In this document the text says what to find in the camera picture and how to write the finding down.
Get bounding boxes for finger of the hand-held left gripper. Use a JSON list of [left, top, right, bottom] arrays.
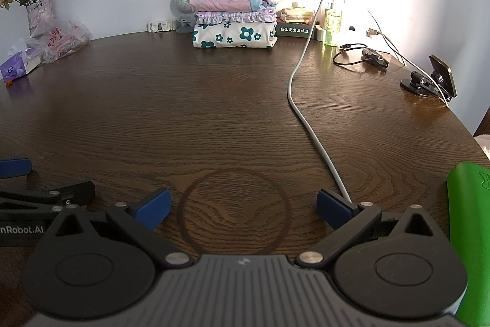
[[0, 179, 96, 213], [0, 158, 32, 179]]

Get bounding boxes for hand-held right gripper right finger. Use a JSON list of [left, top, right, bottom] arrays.
[[295, 188, 447, 269]]

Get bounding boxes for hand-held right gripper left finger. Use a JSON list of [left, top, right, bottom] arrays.
[[54, 188, 194, 269]]

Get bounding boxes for pink and blue tank top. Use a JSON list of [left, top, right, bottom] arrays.
[[187, 0, 279, 13]]

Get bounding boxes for large purple tissue pack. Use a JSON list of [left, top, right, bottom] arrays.
[[0, 40, 43, 80]]

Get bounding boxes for clear plastic bag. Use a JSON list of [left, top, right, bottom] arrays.
[[25, 18, 93, 64]]

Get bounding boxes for green plastic object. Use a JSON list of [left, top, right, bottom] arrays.
[[446, 160, 490, 327]]

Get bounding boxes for patterned flower vase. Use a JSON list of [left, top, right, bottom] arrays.
[[26, 0, 54, 38]]

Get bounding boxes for black book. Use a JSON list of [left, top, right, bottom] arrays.
[[276, 21, 316, 40]]

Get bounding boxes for green bottle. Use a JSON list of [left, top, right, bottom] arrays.
[[325, 0, 344, 44]]

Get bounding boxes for folded white floral cloth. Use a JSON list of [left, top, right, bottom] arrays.
[[192, 22, 278, 49]]

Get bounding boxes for yellow box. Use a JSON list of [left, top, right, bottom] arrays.
[[283, 3, 316, 23]]

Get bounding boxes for folded purple ruffled cloth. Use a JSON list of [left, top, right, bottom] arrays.
[[194, 10, 277, 25]]

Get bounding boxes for thick white cable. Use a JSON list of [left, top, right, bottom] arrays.
[[288, 0, 353, 203]]

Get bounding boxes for thin white cable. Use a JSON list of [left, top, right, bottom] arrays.
[[364, 5, 450, 103]]

